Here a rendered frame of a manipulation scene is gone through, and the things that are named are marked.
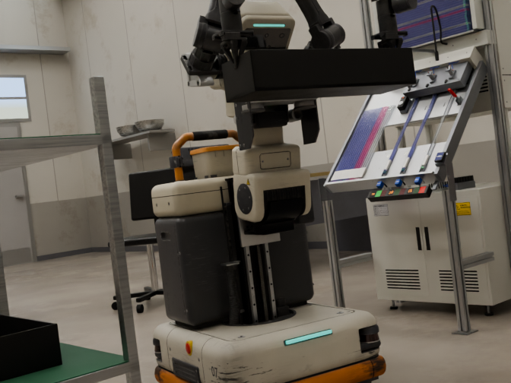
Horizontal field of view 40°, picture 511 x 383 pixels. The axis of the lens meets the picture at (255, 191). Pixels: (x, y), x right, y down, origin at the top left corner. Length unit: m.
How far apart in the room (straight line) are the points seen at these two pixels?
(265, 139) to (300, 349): 0.71
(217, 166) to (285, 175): 0.36
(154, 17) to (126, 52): 0.86
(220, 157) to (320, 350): 0.79
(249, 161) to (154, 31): 7.61
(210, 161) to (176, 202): 0.22
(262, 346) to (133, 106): 8.26
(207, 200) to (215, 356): 0.57
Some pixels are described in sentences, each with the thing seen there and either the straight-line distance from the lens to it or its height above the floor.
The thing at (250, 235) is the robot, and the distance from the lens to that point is 2.49.
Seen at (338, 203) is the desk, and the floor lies 0.52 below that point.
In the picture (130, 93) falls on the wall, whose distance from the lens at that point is 10.38.
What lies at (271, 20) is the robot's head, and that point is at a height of 1.30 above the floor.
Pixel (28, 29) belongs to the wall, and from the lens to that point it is 11.88.
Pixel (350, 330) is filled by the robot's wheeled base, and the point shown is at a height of 0.23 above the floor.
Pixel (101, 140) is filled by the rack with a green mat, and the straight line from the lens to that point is 1.87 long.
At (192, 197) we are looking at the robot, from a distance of 2.49.
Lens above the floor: 0.77
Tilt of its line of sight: 1 degrees down
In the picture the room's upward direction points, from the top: 7 degrees counter-clockwise
